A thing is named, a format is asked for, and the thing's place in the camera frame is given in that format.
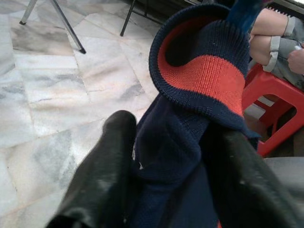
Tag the silver metal clothes rack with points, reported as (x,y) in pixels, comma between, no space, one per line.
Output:
(66,23)

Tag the seated person in grey shorts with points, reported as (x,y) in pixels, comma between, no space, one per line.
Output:
(275,47)

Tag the red plastic stool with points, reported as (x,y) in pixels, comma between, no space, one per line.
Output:
(273,95)

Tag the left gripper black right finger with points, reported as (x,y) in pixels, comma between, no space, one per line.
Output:
(249,185)

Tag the black metal folding chair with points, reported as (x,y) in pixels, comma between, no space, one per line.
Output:
(128,19)

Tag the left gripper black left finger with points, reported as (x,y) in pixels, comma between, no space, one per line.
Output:
(99,178)

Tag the blue plastic hanger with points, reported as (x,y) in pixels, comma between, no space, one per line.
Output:
(242,14)

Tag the navy garment with red trim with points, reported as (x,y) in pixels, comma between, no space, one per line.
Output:
(190,107)

